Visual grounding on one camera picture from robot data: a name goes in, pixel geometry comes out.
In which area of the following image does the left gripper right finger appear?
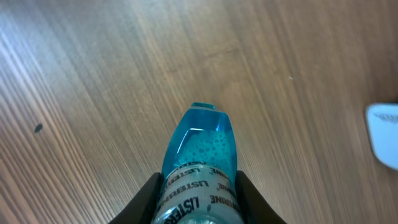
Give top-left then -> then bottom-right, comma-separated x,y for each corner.
235,170 -> 286,224

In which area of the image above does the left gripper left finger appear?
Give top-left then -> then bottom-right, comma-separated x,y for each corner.
109,172 -> 164,224

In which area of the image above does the white barcode scanner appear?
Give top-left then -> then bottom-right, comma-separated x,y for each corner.
365,103 -> 397,170

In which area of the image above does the blue mouthwash bottle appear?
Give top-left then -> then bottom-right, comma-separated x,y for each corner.
152,103 -> 243,224

